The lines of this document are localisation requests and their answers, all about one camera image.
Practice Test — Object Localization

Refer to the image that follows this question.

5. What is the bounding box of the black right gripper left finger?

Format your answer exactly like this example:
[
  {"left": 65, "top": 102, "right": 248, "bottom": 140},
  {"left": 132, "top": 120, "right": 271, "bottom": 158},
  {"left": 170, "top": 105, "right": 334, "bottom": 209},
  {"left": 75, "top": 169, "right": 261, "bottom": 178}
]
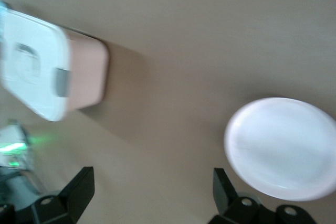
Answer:
[{"left": 0, "top": 166, "right": 95, "bottom": 224}]

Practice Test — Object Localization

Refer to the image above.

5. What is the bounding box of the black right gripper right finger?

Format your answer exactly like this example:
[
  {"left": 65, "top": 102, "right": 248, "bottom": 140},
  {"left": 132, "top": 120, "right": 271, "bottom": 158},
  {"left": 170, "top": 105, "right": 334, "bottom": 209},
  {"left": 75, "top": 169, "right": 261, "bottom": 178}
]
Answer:
[{"left": 209, "top": 167, "right": 316, "bottom": 224}]

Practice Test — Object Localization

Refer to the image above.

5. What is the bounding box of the pink round plate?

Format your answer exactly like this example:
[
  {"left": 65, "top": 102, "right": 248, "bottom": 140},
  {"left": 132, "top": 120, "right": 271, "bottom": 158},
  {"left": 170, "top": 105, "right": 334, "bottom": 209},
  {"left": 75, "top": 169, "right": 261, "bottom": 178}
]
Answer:
[{"left": 224, "top": 97, "right": 336, "bottom": 201}]

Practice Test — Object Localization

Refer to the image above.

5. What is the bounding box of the white-lidded pink lunch box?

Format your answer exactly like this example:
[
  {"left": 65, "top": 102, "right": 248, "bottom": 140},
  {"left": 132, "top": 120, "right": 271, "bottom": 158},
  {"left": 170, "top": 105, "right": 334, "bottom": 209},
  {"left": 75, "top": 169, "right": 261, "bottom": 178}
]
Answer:
[{"left": 0, "top": 7, "right": 110, "bottom": 122}]

